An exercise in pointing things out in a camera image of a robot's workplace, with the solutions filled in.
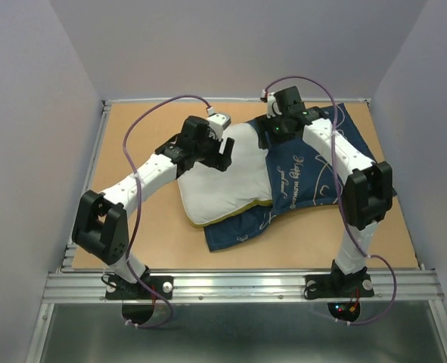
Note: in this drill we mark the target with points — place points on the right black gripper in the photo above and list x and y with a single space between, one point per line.
264 125

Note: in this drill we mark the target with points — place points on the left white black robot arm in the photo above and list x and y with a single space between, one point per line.
101 227

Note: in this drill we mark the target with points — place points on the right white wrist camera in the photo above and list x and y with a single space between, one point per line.
272 108

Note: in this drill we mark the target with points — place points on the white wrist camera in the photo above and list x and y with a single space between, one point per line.
272 108
218 122

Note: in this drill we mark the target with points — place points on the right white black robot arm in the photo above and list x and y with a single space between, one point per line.
364 187

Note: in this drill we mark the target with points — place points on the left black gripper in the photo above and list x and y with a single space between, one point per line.
218 161

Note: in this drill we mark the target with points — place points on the front aluminium extrusion rail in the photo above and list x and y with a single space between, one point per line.
231 287

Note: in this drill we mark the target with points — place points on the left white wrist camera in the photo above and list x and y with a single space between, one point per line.
218 122

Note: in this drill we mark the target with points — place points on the grey metal front panel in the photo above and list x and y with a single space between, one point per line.
279 332

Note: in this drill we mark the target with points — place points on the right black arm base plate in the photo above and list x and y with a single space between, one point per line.
338 287

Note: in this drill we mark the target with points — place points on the white pillow yellow underside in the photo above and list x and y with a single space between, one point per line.
210 196

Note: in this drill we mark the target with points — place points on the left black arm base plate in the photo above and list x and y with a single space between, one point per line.
119 289

